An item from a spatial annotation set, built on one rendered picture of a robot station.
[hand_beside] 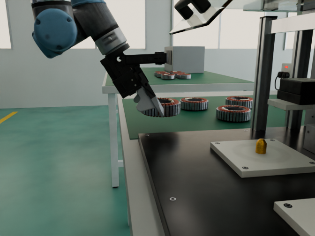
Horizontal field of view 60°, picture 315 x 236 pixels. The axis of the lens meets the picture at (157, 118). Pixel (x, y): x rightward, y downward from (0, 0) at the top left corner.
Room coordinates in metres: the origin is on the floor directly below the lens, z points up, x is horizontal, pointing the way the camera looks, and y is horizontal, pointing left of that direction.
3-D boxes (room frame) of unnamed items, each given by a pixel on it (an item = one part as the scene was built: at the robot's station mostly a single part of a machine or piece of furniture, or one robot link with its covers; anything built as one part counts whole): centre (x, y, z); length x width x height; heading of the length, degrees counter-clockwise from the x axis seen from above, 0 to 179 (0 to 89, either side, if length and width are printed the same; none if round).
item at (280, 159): (0.50, -0.20, 0.78); 0.15 x 0.15 x 0.01; 9
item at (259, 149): (0.50, -0.20, 0.80); 0.02 x 0.02 x 0.03
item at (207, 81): (2.75, -0.04, 0.37); 1.85 x 1.10 x 0.75; 9
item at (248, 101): (1.08, -0.33, 0.77); 0.11 x 0.11 x 0.04
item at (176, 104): (0.75, -0.01, 0.82); 0.11 x 0.11 x 0.04
